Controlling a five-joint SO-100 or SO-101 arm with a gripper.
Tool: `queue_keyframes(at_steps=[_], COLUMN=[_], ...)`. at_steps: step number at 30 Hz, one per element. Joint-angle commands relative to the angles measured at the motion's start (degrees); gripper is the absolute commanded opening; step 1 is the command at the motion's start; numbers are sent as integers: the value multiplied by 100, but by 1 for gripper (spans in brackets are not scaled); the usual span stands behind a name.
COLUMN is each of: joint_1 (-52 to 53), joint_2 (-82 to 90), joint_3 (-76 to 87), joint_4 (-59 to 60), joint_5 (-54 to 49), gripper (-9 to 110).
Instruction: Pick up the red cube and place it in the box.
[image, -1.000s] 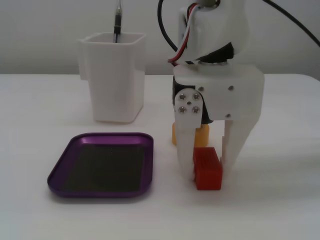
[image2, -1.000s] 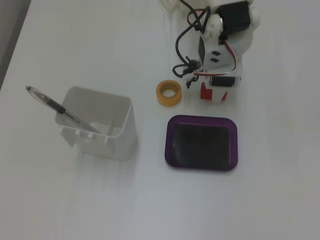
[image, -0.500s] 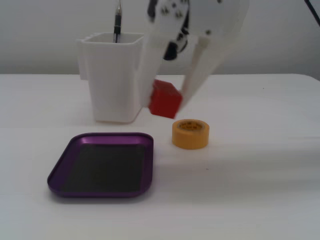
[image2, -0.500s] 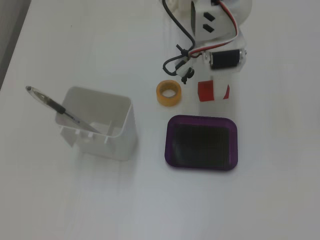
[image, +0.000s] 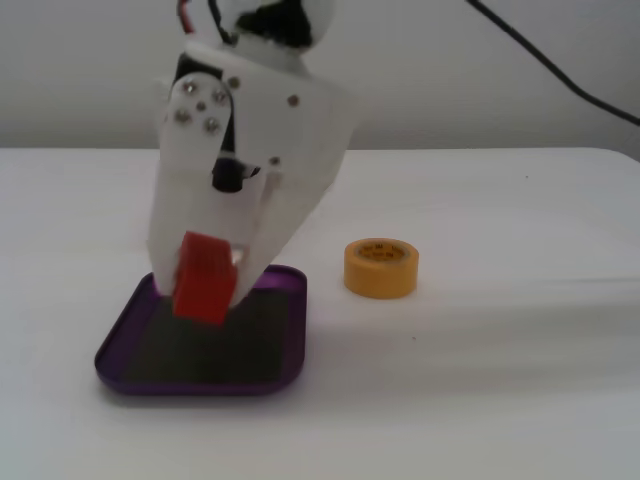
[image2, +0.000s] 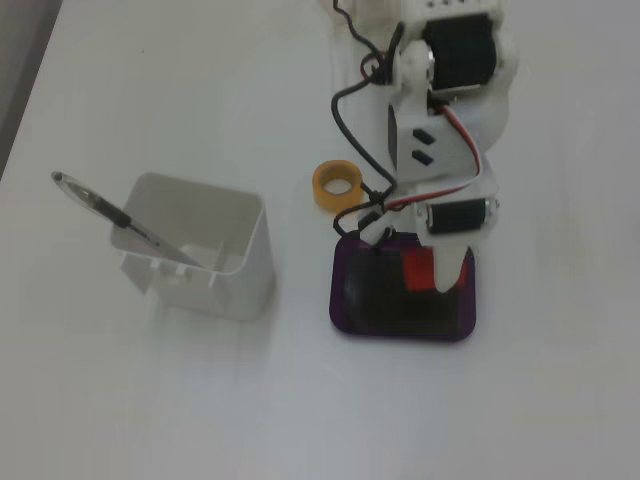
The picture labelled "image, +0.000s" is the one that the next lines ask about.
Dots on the white gripper with motor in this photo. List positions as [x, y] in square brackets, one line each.
[295, 135]

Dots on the red cube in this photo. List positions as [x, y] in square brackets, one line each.
[205, 280]

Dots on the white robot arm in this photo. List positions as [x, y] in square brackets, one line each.
[280, 25]

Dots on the purple metal tray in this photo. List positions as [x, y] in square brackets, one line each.
[210, 350]

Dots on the yellow tape roll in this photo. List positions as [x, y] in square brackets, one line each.
[381, 270]

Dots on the small black gripper camera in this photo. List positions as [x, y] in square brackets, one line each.
[230, 172]

